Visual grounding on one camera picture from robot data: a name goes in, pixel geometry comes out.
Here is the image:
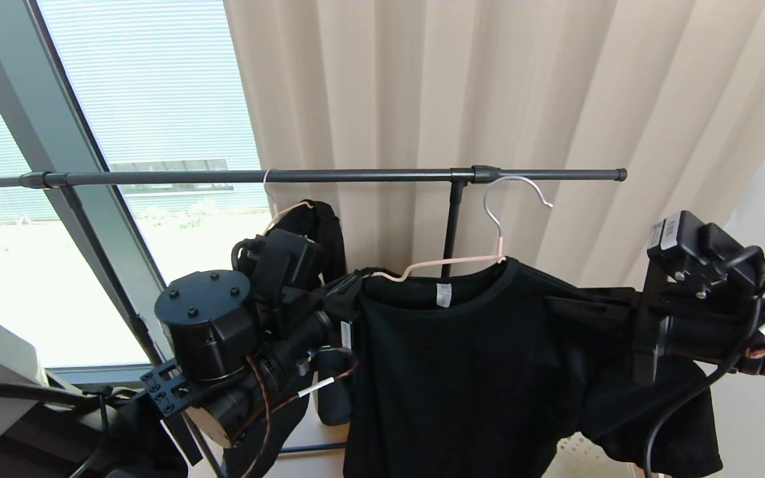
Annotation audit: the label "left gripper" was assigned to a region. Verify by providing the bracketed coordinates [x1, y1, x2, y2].
[255, 274, 365, 394]

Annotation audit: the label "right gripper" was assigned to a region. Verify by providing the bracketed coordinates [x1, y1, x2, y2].
[545, 268, 765, 386]

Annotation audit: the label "black shorts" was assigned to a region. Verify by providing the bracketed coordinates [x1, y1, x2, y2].
[223, 199, 357, 478]

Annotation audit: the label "pink clothes hanger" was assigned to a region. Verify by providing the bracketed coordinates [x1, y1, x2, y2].
[373, 175, 554, 283]
[263, 169, 313, 233]

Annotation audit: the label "black garment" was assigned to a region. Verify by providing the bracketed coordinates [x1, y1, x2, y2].
[343, 258, 724, 478]

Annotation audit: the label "white laundry basket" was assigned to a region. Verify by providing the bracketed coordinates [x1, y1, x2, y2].
[555, 432, 649, 478]

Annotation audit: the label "black clothes rack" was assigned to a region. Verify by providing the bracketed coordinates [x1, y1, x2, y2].
[0, 165, 629, 478]

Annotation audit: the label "beige curtain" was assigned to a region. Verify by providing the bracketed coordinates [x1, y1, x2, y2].
[223, 0, 765, 293]

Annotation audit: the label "window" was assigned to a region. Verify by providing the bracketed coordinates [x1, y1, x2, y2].
[0, 0, 274, 386]

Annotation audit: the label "black cable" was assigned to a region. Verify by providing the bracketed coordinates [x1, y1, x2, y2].
[643, 295, 765, 478]
[231, 238, 267, 273]
[0, 380, 111, 478]

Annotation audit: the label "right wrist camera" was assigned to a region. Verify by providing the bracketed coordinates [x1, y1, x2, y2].
[647, 210, 765, 303]

